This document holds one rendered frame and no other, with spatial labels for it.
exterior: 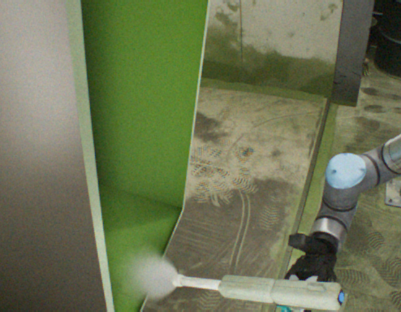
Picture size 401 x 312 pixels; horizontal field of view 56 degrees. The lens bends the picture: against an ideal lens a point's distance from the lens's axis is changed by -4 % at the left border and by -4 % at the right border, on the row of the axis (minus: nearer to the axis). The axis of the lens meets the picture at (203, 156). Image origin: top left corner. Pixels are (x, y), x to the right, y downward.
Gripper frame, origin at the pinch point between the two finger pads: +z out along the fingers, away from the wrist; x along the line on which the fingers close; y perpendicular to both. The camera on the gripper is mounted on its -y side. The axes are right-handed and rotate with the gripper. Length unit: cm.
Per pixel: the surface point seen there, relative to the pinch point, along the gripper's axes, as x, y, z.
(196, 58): 20, -50, -36
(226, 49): 118, -19, -186
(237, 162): 93, 28, -109
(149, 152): 54, -28, -32
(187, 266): 84, 33, -35
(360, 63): 39, 26, -199
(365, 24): 26, 2, -199
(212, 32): 121, -34, -185
